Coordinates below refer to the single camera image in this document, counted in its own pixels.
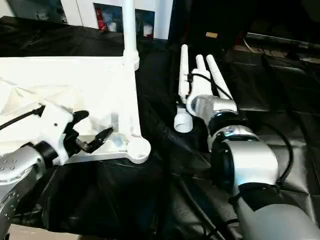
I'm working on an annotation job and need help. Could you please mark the white plastic table leg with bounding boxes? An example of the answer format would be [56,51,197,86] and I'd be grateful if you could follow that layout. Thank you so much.
[121,0,141,72]
[173,44,194,134]
[194,54,212,99]
[205,54,234,102]

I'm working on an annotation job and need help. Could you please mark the white plastic table top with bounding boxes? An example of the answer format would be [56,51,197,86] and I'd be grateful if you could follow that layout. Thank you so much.
[0,55,152,165]

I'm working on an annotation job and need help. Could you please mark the black work mat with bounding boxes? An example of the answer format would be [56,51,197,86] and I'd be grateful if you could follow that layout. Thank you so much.
[0,15,320,240]

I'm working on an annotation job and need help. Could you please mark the white cabinet with glass doors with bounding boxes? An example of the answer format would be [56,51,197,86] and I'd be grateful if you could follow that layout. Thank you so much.
[0,0,175,41]

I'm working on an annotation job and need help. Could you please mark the dark low shelf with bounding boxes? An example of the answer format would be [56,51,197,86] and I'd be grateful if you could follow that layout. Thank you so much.
[242,32,320,52]

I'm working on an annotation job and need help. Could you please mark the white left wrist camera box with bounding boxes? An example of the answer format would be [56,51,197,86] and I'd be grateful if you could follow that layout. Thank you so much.
[37,104,75,167]

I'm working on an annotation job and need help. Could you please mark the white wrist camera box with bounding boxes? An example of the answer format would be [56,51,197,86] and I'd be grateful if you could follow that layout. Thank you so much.
[186,81,215,107]
[37,104,75,167]

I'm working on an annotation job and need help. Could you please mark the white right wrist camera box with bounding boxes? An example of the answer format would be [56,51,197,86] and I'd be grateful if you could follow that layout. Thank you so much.
[186,81,215,107]

